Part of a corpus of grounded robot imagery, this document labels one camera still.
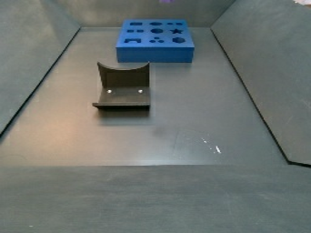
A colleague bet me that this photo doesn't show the purple object at top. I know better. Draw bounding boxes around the purple object at top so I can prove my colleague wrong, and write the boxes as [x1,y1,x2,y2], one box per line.
[159,0,175,4]

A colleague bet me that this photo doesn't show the blue shape sorter box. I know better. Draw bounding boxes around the blue shape sorter box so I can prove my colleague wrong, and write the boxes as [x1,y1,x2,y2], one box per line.
[115,19,195,63]

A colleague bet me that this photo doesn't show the black curved holder bracket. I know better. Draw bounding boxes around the black curved holder bracket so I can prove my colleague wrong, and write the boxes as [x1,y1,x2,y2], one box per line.
[92,63,151,109]

